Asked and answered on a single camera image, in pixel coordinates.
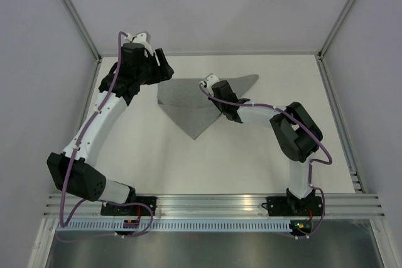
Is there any grey cloth napkin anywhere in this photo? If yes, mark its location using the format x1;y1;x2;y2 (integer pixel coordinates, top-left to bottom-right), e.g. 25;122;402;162
156;73;260;141

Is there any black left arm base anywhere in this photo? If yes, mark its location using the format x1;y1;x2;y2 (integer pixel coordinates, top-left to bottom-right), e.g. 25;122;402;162
100;196;157;217

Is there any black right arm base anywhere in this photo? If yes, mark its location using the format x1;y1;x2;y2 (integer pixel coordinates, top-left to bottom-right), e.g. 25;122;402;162
261;196;323;218

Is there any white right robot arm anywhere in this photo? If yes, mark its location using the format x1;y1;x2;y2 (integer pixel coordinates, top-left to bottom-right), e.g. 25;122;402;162
205;79;323;215

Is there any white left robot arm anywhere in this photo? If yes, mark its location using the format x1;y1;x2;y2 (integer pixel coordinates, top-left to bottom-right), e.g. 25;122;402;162
46;43;174;215

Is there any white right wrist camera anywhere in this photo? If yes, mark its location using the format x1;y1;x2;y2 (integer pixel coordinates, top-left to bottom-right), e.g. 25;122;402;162
199;73;220;89

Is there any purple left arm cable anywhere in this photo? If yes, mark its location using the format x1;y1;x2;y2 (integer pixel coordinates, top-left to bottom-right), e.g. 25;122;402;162
56;31;158;244

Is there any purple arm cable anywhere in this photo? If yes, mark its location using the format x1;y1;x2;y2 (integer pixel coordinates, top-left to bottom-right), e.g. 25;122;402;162
56;31;158;244
197;81;334;240

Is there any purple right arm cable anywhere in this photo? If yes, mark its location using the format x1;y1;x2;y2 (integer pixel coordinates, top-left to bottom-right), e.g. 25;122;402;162
197;81;334;240

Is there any aluminium left frame post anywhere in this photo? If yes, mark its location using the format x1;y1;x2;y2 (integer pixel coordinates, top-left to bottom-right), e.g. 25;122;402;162
43;0;103;63

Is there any aluminium frame post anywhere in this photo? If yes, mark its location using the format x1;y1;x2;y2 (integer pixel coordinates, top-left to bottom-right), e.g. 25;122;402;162
317;0;378;58
43;0;103;63

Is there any white slotted cable duct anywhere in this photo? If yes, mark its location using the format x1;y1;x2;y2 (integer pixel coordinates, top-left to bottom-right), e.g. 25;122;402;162
57;218;291;233

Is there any aluminium front rail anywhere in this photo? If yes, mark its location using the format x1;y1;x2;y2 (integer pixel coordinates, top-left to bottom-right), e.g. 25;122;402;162
40;193;386;220

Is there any aluminium right frame post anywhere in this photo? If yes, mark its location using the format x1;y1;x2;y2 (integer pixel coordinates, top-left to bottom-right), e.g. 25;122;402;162
317;0;378;58

